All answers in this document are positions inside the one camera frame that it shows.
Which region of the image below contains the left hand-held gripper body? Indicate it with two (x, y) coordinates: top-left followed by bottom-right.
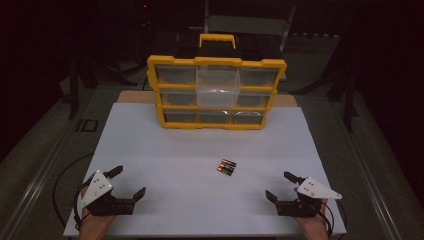
(80, 170), (135, 217)

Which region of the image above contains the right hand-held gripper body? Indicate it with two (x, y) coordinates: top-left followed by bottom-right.
(275, 176), (343, 219)

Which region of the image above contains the clear plastic drawer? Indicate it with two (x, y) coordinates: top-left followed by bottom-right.
(195, 64), (242, 108)

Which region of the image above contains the yellow and black drawer organizer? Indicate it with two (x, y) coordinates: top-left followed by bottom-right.
(146, 33), (288, 131)

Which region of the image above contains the person's right hand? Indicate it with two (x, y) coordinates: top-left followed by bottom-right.
(294, 199), (330, 240)

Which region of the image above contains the person's left hand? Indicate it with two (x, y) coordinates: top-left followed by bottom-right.
(78, 207), (116, 240)

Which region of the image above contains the black tripod stand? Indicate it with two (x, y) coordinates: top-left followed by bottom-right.
(298, 66), (363, 134)
(64, 49), (138, 122)

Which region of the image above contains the grey folding chair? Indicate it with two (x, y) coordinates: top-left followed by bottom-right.
(202, 0), (298, 51)

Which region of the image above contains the black cable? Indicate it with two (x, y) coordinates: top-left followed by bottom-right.
(52, 152), (95, 232)
(319, 199), (348, 238)

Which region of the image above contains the grey metal floor rail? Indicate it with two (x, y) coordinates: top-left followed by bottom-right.
(0, 128), (79, 240)
(331, 99), (413, 240)

